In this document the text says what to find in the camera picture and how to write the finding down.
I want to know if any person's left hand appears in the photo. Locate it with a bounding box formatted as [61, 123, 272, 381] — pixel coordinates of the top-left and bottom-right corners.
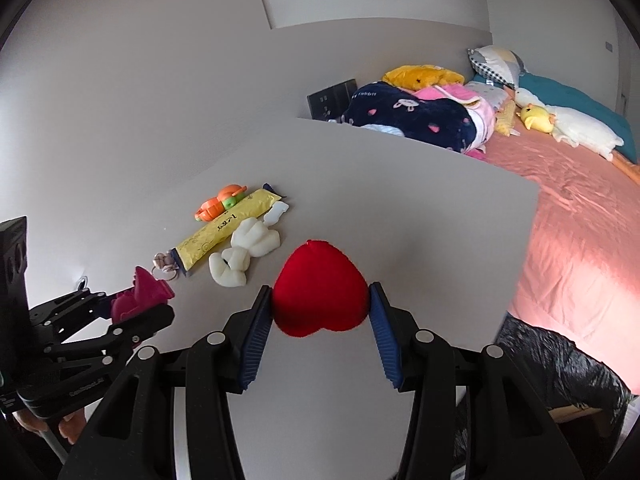
[12, 407, 86, 446]

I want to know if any yellow duck plush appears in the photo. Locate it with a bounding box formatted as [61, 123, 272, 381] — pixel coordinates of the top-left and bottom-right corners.
[517, 104, 557, 134]

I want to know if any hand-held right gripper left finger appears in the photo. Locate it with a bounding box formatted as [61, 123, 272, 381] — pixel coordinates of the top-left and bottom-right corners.
[57, 285, 273, 480]

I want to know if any long yellow packet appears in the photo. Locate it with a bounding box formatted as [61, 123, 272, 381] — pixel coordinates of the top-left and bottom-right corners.
[172, 183, 287, 277]

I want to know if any teal quilt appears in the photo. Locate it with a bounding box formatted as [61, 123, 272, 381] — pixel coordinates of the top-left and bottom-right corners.
[472, 72, 640, 163]

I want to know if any yellow star pillow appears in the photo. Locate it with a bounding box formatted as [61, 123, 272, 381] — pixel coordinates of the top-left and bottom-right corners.
[382, 64, 466, 92]

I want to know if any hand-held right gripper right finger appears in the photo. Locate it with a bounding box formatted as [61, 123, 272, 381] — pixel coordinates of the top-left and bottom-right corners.
[368, 281, 586, 480]

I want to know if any white goose plush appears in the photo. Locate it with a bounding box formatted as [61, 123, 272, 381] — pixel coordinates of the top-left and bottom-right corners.
[514, 86, 640, 183]

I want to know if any long yellow plush pillow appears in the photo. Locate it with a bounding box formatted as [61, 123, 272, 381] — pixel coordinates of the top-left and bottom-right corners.
[495, 97, 521, 137]

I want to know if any pink blanket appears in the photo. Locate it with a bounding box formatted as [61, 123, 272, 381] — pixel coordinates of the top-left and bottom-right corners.
[415, 82, 496, 148]

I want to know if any black wall socket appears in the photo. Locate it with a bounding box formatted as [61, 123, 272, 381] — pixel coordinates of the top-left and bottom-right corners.
[307, 78, 359, 121]

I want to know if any checkered pillow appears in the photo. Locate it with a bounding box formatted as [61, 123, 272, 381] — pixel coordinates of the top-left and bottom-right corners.
[467, 45, 528, 91]

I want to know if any red plush heart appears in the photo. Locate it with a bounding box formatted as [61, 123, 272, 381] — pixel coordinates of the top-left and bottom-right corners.
[271, 239, 371, 338]

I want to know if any small plush keychain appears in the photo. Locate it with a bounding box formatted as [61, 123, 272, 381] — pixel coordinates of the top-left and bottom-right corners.
[152, 252, 180, 281]

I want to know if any black trash bag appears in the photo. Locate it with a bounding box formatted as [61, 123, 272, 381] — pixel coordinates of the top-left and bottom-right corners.
[495, 312, 633, 413]

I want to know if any bed with pink sheet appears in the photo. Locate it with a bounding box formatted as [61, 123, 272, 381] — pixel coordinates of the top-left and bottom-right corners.
[470, 125, 640, 396]

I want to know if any navy printed blanket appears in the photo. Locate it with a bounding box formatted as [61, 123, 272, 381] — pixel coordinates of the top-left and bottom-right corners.
[340, 81, 488, 155]

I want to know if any orange carrot toy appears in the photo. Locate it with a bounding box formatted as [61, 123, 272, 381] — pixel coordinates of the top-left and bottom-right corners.
[194, 183, 249, 222]

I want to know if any white plush glove toy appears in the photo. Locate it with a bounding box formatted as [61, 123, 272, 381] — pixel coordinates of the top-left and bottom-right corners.
[208, 201, 291, 289]

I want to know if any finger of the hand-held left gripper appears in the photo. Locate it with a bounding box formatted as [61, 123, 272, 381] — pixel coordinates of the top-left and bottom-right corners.
[42, 304, 176, 367]
[27, 289, 115, 334]

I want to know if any pink monster toy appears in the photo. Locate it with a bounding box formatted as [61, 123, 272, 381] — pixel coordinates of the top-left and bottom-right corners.
[110, 266, 175, 325]

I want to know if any small white patterned pillow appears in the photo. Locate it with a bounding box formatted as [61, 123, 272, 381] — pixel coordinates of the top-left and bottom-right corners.
[465, 80, 508, 111]

